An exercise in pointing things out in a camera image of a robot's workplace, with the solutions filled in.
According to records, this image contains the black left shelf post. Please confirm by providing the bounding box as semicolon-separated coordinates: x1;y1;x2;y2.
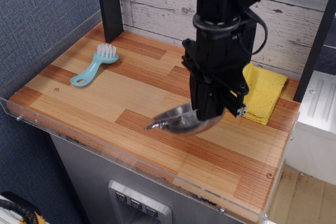
99;0;124;43

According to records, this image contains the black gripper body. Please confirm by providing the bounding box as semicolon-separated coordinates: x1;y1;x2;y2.
181;18;257;119

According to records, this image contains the silver dispenser button panel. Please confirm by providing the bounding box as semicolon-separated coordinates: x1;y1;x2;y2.
108;179;173;223

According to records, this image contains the clear acrylic table guard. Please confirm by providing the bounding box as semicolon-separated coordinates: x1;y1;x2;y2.
6;7;298;223

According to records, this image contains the grey toy fridge cabinet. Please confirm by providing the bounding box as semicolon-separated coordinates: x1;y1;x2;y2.
51;135;238;223

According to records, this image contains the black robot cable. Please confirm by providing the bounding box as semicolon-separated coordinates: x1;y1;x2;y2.
244;8;268;56

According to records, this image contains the metal bowl with wire handles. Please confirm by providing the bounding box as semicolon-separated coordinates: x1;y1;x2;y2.
145;102;225;136

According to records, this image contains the white toy sink counter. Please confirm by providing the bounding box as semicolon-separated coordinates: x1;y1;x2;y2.
284;71;335;185

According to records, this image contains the black shelf post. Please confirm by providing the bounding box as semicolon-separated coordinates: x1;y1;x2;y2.
99;0;124;43
292;0;336;103

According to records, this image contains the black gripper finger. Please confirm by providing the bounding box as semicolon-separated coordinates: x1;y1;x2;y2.
197;81;229;121
190;70;203;110

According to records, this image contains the black right shelf post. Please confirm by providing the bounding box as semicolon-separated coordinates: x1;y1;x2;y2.
292;0;336;103

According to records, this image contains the yellow black object bottom left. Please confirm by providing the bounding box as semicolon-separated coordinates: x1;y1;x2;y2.
1;199;47;224

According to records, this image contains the light blue scrub brush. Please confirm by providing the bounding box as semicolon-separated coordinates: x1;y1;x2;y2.
70;44;119;87

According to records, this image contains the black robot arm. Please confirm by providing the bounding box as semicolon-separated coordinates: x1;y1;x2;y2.
182;0;263;121

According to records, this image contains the yellow folded cloth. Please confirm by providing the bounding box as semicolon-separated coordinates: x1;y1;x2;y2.
243;63;287;125

